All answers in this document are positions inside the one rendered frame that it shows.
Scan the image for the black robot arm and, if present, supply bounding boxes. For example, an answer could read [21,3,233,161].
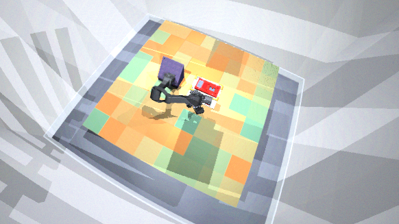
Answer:
[150,72,213,108]

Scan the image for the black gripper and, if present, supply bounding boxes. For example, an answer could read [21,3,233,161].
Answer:
[195,106,204,114]

